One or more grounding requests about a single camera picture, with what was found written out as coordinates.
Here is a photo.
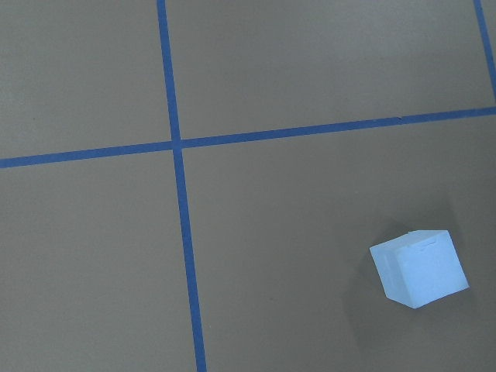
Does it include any light blue foam block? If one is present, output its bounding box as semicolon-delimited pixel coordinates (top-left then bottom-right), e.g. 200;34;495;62
370;230;470;308

